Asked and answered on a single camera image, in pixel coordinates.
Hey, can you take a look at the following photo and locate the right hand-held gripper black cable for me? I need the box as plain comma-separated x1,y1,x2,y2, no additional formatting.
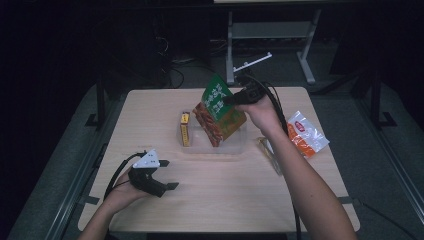
242,73,303,240

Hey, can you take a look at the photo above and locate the white metal desk frame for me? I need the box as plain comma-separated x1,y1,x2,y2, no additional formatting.
225,8,323,86

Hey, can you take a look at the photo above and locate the person's left hand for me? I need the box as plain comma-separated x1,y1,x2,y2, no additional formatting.
102,167,152,215

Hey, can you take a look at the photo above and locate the person's right hand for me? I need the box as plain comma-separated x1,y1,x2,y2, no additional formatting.
234,94,285,138

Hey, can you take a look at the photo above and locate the green and red snack packet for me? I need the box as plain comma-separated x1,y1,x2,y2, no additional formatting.
192,73,248,149

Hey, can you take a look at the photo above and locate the grey metal rail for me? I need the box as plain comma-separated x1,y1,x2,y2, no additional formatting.
43,94,128,240
353,98,424,218

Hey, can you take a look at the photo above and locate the grey tape strip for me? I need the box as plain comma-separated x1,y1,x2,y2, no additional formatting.
337,196,363,206
78,195,101,206

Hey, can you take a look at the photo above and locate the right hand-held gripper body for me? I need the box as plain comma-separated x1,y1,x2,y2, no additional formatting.
229,51,274,107

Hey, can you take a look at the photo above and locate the white and orange snack packet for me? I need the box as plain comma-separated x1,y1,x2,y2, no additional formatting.
256,110,331,177

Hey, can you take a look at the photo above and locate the hand-held gripper black cable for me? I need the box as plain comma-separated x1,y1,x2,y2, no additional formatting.
242,73,303,240
102,151,148,202

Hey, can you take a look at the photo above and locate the left hand-held gripper black cable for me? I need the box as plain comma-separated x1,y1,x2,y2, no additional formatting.
102,151,148,202

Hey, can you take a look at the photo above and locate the tangle of black cables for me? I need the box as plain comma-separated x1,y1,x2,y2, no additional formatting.
151,31,232,90

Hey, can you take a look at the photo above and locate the black metal stand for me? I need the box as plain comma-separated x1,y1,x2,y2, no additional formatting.
84,73,108,130
369,68,398,130

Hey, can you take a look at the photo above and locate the black floor cable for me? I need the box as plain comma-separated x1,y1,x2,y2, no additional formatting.
359,201,419,240

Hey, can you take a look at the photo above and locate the clear plastic container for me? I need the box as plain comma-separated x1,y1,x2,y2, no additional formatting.
176,107,248,155

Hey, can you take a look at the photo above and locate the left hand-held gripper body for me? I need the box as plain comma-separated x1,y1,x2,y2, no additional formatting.
127,148,168,199

